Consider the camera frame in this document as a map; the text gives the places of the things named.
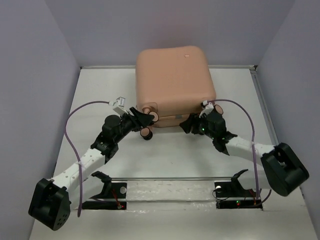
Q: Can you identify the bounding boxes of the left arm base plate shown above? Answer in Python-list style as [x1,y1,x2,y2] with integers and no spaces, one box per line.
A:
[82,182,127,211]

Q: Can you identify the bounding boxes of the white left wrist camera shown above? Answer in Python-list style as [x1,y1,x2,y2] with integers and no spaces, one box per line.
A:
[108,96,128,116]

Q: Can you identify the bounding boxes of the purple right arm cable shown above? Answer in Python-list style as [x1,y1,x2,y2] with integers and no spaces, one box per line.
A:
[207,99,272,203]

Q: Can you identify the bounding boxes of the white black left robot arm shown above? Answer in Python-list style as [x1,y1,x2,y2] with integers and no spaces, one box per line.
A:
[28,107,159,231]

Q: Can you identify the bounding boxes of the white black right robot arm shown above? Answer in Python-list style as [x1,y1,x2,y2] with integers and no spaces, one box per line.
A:
[179,110,310,197]

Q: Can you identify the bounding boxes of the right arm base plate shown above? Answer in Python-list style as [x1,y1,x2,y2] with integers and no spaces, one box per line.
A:
[212,181,263,210]

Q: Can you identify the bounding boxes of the pink hard-shell suitcase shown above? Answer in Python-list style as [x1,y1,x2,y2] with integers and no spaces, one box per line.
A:
[135,45,217,140]

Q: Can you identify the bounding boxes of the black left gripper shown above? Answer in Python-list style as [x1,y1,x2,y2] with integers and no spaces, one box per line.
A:
[113,107,154,144]

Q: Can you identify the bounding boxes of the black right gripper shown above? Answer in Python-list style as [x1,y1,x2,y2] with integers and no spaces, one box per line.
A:
[179,110,216,140]

